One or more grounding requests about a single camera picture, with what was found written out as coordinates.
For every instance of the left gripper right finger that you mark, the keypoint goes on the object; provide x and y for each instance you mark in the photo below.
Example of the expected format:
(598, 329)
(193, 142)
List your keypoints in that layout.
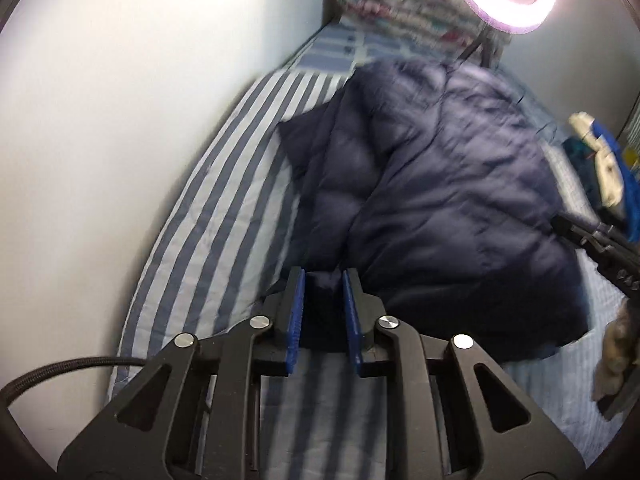
(452, 411)

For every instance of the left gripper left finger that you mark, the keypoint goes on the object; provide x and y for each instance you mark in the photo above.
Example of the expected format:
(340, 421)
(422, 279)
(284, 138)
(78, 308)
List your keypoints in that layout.
(193, 411)

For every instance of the navy puffer jacket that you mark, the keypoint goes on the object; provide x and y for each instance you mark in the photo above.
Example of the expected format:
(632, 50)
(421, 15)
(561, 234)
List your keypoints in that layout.
(428, 179)

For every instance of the right gloved hand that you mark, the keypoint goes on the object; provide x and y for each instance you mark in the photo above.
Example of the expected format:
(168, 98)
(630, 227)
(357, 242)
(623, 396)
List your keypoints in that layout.
(620, 349)

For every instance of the blue folded work jacket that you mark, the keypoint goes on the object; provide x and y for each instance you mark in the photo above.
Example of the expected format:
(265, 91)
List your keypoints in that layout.
(611, 188)

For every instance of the striped blue white bedspread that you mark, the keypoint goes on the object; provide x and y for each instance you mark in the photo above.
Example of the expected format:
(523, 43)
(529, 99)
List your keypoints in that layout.
(223, 245)

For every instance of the folded floral quilt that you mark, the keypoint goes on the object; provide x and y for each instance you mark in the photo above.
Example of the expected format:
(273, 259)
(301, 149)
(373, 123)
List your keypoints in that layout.
(446, 25)

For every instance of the blue checkered bed sheet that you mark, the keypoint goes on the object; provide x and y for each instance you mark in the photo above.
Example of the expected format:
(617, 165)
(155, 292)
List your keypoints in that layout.
(339, 49)

